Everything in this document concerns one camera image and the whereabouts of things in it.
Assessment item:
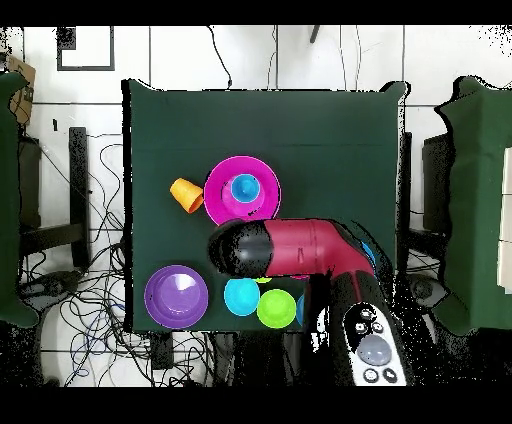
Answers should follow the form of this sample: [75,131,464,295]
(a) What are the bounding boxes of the blue cup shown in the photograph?
[230,173,262,204]

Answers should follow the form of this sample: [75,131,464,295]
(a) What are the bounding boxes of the large pink bowl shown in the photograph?
[202,154,282,228]

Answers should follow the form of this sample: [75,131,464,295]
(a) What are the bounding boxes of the orange cup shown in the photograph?
[169,177,205,215]

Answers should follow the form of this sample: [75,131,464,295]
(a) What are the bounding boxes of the small cyan bowl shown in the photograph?
[223,277,262,318]

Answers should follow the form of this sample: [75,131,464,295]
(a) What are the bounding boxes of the large blue bowl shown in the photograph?
[359,239,378,275]

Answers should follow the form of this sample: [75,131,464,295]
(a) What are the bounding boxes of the large purple bowl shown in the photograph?
[143,264,210,330]

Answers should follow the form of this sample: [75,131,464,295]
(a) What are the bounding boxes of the small green bowl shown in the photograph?
[256,288,298,330]

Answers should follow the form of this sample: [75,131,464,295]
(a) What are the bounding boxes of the dark green tablecloth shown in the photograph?
[121,78,409,334]

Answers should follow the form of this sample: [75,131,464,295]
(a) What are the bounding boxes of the dark grey machine base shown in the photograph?
[23,269,83,299]
[405,273,448,311]

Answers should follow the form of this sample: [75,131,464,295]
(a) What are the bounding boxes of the green cloth side table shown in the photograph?
[0,70,40,329]
[434,75,512,336]

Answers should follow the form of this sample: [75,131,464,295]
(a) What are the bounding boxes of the white stacked boxes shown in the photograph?
[496,146,512,295]

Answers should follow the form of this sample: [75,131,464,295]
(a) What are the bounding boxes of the cardboard box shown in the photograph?
[3,55,37,126]

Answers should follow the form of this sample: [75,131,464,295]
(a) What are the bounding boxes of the black floor cable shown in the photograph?
[206,25,234,90]

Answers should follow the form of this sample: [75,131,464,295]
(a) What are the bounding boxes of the tangle of floor cables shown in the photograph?
[17,141,209,387]

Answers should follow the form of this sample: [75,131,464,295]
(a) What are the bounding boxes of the black pedestal column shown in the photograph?
[207,331,305,387]

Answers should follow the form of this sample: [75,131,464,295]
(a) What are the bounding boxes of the black metal frame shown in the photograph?
[18,126,92,270]
[421,133,455,233]

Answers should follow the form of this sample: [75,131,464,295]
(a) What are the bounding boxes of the black floor marker frame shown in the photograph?
[56,26,116,72]

